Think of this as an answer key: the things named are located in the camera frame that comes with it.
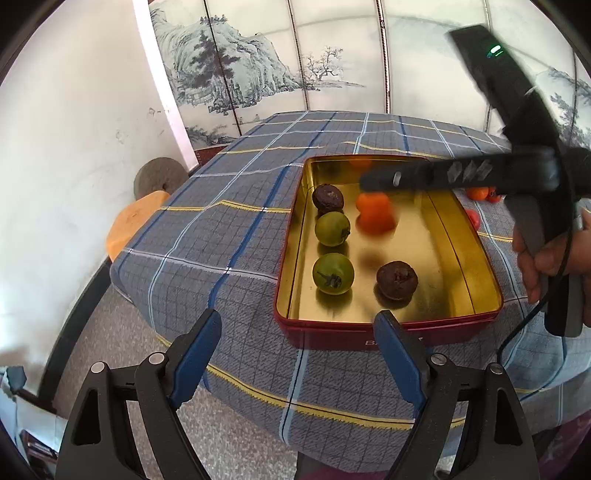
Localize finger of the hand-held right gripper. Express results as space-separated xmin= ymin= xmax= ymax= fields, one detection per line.
xmin=359 ymin=160 xmax=434 ymax=193

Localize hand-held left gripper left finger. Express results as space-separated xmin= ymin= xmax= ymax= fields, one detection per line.
xmin=55 ymin=308 xmax=223 ymax=480

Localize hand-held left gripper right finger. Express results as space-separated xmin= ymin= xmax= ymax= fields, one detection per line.
xmin=373 ymin=310 xmax=541 ymax=480

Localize red tin box gold inside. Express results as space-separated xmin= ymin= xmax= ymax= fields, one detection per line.
xmin=272 ymin=155 xmax=504 ymax=352

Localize large dark wrinkled passion fruit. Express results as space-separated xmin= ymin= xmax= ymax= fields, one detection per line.
xmin=376 ymin=261 xmax=419 ymax=302

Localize yellow-green tomato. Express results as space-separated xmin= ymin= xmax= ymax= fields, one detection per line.
xmin=315 ymin=211 xmax=352 ymax=247

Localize green tomato dark calyx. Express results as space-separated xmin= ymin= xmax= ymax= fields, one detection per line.
xmin=312 ymin=252 xmax=355 ymax=295

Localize person's right hand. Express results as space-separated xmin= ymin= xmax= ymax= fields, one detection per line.
xmin=512 ymin=198 xmax=591 ymax=325

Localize grey plaid tablecloth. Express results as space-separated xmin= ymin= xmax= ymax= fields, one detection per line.
xmin=110 ymin=111 xmax=591 ymax=462

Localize landscape painted folding screen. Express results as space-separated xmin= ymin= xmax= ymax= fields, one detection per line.
xmin=148 ymin=0 xmax=591 ymax=148

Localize round grey stone disc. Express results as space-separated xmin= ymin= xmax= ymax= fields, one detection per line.
xmin=134 ymin=158 xmax=189 ymax=200

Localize person's patterned pants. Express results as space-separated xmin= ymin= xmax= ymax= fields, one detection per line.
xmin=538 ymin=411 xmax=591 ymax=480

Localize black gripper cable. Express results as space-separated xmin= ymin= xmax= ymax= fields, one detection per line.
xmin=496 ymin=208 xmax=583 ymax=365

